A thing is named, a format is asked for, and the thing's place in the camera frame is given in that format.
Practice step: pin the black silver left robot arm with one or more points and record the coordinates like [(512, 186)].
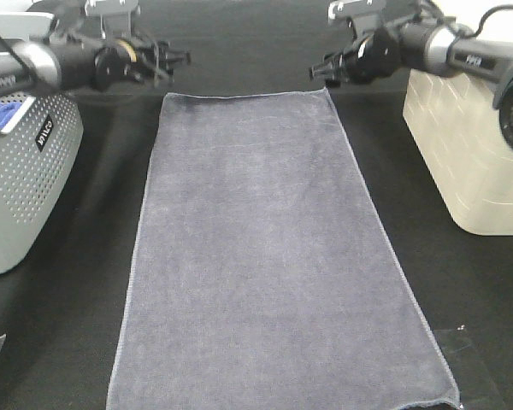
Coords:
[(42, 69)]

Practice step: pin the grey-blue towel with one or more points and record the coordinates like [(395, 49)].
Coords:
[(262, 276)]

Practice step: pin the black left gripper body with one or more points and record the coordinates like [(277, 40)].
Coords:
[(124, 59)]

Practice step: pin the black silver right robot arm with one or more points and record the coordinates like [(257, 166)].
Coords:
[(429, 47)]

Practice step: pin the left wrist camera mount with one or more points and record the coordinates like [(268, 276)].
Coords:
[(115, 16)]

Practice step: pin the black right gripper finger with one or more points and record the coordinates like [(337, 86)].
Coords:
[(337, 57), (330, 72)]

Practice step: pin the cream basket with grey rim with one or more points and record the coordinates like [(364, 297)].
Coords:
[(457, 132)]

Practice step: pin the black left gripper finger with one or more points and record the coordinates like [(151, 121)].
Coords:
[(169, 56), (161, 78)]

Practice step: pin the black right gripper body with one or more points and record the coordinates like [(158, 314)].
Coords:
[(375, 56)]

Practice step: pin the right clear tape strip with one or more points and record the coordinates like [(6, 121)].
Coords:
[(474, 381)]

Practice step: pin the grey perforated laundry basket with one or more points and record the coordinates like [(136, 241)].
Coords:
[(37, 147)]

